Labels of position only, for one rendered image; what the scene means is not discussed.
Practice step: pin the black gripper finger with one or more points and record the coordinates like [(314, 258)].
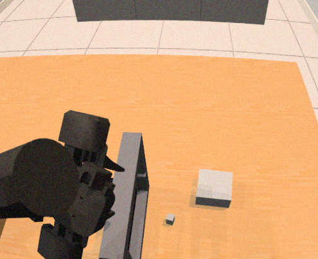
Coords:
[(85, 239), (104, 161)]

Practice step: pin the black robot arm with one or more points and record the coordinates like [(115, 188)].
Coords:
[(41, 179)]

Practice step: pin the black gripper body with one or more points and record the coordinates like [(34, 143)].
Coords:
[(83, 135)]

